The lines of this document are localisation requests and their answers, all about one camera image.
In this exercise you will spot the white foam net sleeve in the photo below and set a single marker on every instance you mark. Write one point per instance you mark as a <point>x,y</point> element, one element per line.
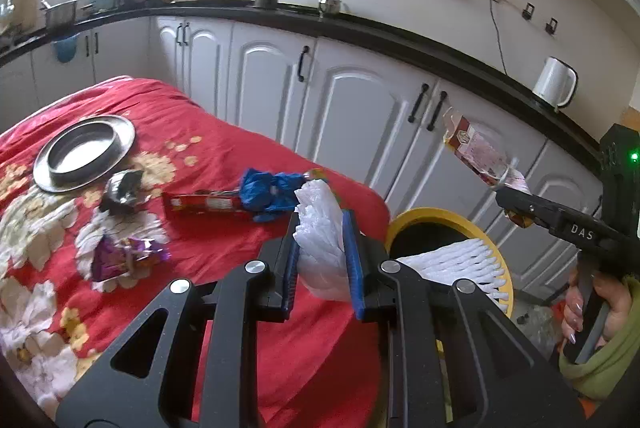
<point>450,265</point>

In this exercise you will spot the blue hanging holder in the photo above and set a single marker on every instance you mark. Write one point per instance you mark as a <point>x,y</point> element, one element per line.
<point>66,49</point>

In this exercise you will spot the red floral blanket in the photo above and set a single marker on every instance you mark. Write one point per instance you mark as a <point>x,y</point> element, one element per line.
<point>210,143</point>

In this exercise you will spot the round metal plate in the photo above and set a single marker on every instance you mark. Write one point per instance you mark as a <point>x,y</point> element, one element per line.
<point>80,153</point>

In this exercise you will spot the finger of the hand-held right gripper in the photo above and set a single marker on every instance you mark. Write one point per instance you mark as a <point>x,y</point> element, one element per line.
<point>530,203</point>
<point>537,220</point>

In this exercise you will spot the yellow trash bin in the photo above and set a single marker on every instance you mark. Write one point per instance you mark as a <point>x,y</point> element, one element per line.
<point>430,214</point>

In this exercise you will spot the blue plastic bag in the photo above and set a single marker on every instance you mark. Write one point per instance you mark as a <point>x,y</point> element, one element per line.
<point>265,193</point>

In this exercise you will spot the black kitchen countertop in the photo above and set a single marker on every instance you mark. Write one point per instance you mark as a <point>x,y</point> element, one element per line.
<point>400,43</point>

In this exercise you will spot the white lower kitchen cabinets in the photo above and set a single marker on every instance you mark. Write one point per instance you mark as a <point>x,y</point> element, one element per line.
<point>350,108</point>

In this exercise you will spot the clear plastic bag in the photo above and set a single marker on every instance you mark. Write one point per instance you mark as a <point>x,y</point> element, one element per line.
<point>537,325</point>

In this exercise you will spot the large metal pot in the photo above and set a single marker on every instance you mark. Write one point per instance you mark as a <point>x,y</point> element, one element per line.
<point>61,14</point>

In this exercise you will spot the red and clear packet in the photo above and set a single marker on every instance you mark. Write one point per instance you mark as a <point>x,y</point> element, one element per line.
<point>472,145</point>

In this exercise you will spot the steel teapot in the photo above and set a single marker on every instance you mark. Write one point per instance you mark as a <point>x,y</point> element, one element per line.
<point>330,4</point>

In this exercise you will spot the long red snack wrapper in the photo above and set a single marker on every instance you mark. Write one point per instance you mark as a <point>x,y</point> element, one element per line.
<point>200,203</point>

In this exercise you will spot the white electric kettle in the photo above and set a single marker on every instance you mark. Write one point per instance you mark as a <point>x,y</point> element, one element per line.
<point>550,80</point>

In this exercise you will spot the purple snack wrapper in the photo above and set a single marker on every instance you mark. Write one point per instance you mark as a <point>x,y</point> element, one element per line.
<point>115,258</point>

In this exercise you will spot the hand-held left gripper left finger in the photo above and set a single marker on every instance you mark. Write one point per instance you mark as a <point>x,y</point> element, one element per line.
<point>291,258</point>

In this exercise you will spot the person's right hand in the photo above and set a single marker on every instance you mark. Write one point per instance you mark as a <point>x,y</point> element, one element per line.
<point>572,308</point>

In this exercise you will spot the black crumpled foil wrapper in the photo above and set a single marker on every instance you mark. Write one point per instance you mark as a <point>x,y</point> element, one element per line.
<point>120,193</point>

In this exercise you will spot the black wall hook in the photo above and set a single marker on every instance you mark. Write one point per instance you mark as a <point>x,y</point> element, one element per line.
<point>528,10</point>
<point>551,25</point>

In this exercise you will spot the person's right forearm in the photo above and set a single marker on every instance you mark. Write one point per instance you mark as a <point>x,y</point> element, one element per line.
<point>615,358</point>

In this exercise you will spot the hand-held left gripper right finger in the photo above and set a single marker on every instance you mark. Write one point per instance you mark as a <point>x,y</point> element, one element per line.
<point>352,268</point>

